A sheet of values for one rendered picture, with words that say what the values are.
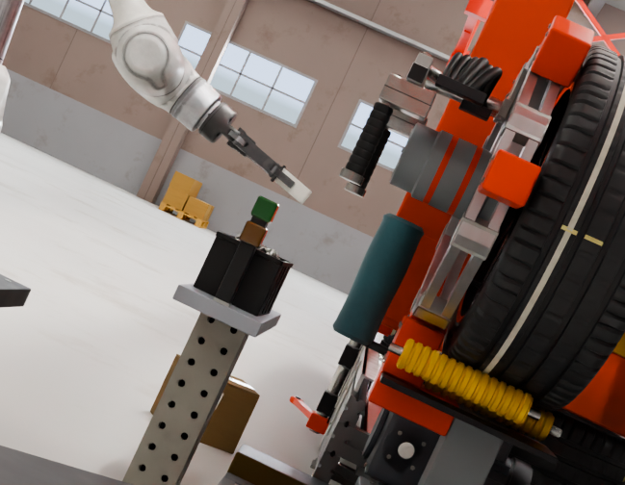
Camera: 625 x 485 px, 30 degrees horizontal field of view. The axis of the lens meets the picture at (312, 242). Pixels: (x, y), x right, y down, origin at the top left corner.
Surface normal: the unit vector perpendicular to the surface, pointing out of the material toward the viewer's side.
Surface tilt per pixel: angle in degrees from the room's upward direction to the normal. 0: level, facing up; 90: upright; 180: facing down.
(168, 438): 90
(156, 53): 97
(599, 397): 90
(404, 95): 90
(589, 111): 61
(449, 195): 131
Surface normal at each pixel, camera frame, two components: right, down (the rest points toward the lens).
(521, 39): -0.06, -0.02
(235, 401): 0.35, 0.17
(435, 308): 0.11, -0.37
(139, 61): 0.09, 0.14
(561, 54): -0.29, 0.50
